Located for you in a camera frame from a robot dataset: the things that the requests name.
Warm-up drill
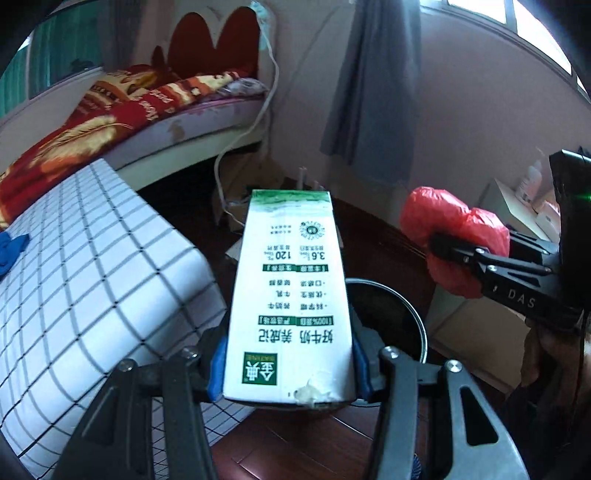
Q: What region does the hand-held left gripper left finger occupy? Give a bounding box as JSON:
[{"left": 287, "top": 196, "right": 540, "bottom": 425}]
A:
[{"left": 51, "top": 323, "right": 232, "bottom": 480}]

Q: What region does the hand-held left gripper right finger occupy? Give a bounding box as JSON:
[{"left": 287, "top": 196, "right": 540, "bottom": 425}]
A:
[{"left": 348, "top": 305, "right": 532, "bottom": 480}]

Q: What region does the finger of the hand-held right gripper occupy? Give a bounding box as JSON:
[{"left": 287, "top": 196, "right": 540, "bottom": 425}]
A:
[
  {"left": 428, "top": 230, "right": 562, "bottom": 274},
  {"left": 473, "top": 258, "right": 555, "bottom": 300}
]

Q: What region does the red plastic bag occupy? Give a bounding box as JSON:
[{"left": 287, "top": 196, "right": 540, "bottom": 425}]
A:
[{"left": 399, "top": 185, "right": 511, "bottom": 299}]

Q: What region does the black metal trash bin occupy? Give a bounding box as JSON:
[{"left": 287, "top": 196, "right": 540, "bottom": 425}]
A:
[{"left": 295, "top": 277, "right": 430, "bottom": 417}]

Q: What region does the green white milk carton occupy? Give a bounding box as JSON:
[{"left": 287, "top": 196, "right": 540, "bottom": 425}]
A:
[{"left": 223, "top": 189, "right": 359, "bottom": 410}]

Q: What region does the person's right hand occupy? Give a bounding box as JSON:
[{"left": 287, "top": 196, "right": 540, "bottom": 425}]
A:
[{"left": 522, "top": 323, "right": 587, "bottom": 393}]

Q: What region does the white cabinet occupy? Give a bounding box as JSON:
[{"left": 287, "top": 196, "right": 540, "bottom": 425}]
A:
[{"left": 424, "top": 178, "right": 561, "bottom": 394}]

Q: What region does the long grey curtain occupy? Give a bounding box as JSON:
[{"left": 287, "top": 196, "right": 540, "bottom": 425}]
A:
[{"left": 320, "top": 0, "right": 422, "bottom": 186}]

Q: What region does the arched bright window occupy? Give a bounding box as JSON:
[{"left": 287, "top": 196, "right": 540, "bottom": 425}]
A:
[{"left": 443, "top": 0, "right": 583, "bottom": 86}]

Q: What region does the blue cloth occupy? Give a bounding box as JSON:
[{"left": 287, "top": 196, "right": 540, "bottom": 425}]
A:
[{"left": 0, "top": 232, "right": 31, "bottom": 278}]

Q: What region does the red yellow printed blanket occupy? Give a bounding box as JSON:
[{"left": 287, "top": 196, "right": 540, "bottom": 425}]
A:
[{"left": 0, "top": 65, "right": 269, "bottom": 232}]

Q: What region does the red heart headboard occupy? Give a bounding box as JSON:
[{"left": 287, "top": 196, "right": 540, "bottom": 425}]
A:
[{"left": 150, "top": 6, "right": 279, "bottom": 94}]

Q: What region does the teal glass window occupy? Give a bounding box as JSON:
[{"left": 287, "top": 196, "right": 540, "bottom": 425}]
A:
[{"left": 0, "top": 21, "right": 103, "bottom": 118}]

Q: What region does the white cable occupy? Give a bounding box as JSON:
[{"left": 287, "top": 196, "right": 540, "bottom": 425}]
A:
[{"left": 214, "top": 46, "right": 281, "bottom": 228}]

